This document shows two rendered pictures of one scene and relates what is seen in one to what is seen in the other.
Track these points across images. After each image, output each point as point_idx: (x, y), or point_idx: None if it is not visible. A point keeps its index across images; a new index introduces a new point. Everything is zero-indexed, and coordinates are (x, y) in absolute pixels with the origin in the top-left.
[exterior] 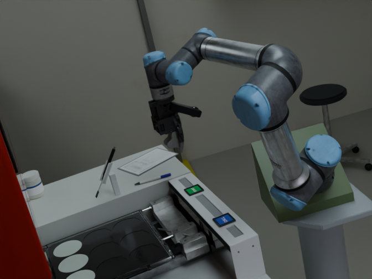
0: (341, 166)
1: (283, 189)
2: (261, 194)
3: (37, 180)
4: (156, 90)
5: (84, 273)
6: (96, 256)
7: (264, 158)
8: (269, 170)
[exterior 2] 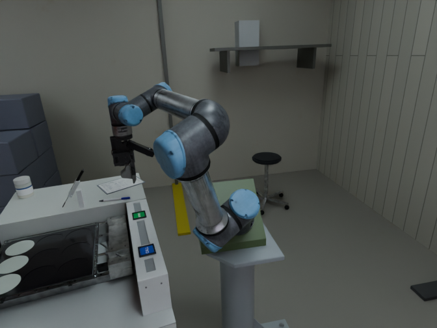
0: (261, 215)
1: (202, 233)
2: None
3: (26, 184)
4: (115, 127)
5: (12, 278)
6: (34, 261)
7: None
8: None
